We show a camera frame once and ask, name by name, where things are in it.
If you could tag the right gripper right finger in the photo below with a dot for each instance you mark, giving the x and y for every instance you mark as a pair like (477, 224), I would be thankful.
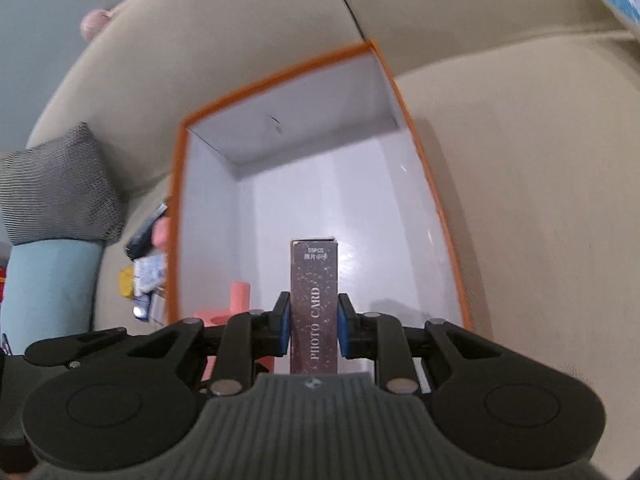
(381, 339)

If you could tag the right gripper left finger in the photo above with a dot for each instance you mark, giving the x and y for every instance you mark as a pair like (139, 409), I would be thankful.
(246, 347)

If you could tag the pink pump bottle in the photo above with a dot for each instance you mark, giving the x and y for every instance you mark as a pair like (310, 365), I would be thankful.
(239, 303)

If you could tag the photo card box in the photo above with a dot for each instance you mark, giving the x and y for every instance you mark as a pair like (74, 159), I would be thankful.
(313, 288)

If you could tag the blue barcode box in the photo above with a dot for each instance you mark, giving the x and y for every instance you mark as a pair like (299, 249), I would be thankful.
(150, 307)

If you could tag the white Vaseline tube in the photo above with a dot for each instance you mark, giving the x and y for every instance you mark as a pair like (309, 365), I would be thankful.
(149, 273)

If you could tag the yellow tape measure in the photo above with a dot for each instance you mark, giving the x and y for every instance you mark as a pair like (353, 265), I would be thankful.
(126, 282)

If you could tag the dark blue bottle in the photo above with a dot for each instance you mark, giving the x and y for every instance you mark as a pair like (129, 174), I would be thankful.
(140, 244)

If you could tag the orange storage box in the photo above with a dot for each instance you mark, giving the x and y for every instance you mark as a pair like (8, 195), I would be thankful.
(323, 149)

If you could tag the light blue cushion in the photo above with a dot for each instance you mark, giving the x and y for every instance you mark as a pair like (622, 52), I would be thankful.
(49, 291)

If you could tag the houndstooth pillow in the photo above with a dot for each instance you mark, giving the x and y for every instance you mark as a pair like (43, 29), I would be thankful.
(61, 189)

